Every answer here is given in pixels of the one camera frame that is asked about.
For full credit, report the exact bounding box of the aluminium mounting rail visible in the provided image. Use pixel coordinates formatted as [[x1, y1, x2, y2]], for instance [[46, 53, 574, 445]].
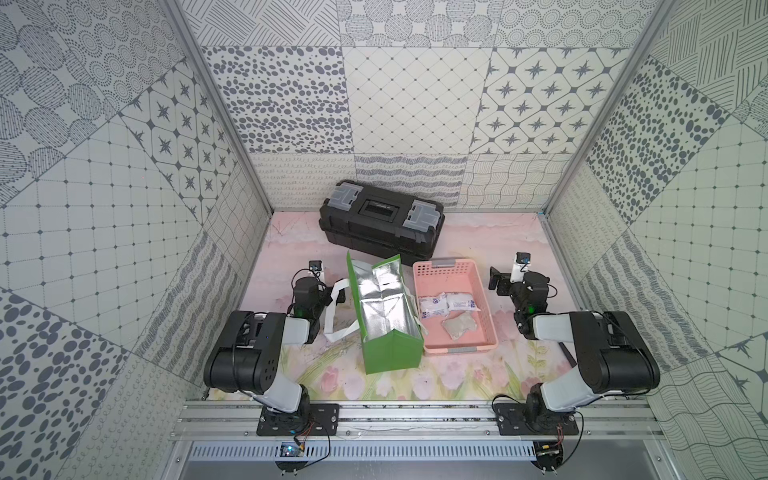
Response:
[[170, 399, 663, 441]]

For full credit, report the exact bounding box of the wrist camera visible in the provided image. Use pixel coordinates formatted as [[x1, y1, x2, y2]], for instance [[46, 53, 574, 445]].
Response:
[[510, 252, 531, 283], [308, 260, 325, 282]]

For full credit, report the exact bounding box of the black plastic toolbox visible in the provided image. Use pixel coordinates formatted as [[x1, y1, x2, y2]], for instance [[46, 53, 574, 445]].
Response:
[[319, 180, 445, 266]]

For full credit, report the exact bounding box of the pink plastic basket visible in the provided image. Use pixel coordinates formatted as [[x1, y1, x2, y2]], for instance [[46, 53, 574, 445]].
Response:
[[413, 259, 498, 355]]

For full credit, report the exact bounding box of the left controller board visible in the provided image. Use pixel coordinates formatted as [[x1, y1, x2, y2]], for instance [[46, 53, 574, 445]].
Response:
[[275, 442, 306, 473]]

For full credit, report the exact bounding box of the green insulated delivery bag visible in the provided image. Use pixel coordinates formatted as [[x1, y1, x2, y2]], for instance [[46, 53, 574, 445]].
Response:
[[323, 255, 424, 375]]

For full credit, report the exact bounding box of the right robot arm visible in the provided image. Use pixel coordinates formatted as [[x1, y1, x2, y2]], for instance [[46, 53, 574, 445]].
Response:
[[488, 267, 660, 424]]

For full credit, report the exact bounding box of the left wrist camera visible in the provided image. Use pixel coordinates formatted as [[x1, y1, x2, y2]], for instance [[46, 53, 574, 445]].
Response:
[[308, 260, 325, 282]]

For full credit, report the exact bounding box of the white ice pack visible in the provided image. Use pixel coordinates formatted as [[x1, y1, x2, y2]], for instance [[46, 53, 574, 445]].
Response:
[[418, 293, 450, 320], [446, 292, 480, 312]]

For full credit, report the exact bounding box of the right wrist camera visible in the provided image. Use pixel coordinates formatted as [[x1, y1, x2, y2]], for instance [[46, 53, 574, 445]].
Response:
[[510, 252, 531, 283]]

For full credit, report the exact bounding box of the controller board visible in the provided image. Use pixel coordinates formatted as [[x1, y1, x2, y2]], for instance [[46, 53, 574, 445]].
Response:
[[532, 442, 564, 473], [275, 442, 306, 473]]

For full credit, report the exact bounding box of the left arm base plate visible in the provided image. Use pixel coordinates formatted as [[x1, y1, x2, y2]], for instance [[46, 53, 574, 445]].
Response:
[[256, 403, 340, 437]]

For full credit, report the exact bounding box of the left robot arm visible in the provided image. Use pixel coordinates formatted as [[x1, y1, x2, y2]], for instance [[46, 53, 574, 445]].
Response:
[[203, 268, 331, 421]]

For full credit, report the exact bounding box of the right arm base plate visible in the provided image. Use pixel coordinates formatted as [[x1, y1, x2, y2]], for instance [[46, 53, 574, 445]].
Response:
[[492, 402, 580, 436]]

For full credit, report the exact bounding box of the right controller board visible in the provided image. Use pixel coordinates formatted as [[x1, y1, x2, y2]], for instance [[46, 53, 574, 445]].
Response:
[[532, 442, 564, 473]]

